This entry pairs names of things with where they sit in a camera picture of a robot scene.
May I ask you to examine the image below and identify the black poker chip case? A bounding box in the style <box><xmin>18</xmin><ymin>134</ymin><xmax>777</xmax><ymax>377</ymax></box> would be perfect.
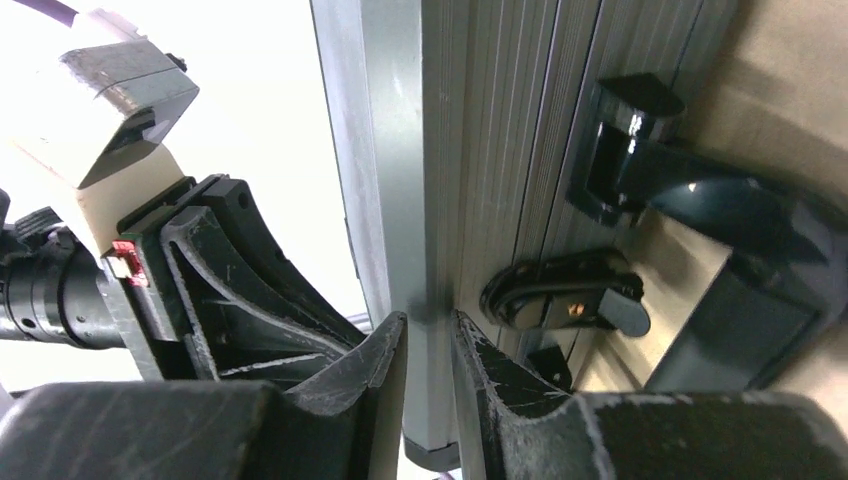
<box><xmin>311</xmin><ymin>1</ymin><xmax>847</xmax><ymax>478</ymax></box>

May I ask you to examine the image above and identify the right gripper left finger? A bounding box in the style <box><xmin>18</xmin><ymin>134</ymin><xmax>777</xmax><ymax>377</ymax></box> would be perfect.
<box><xmin>1</xmin><ymin>312</ymin><xmax>407</xmax><ymax>479</ymax></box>

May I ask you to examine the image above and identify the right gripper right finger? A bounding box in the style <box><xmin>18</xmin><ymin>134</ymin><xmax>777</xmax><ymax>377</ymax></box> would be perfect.
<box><xmin>452</xmin><ymin>311</ymin><xmax>847</xmax><ymax>479</ymax></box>

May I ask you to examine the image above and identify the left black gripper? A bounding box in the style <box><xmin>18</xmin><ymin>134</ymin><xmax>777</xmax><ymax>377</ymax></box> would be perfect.
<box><xmin>1</xmin><ymin>175</ymin><xmax>365</xmax><ymax>389</ymax></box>

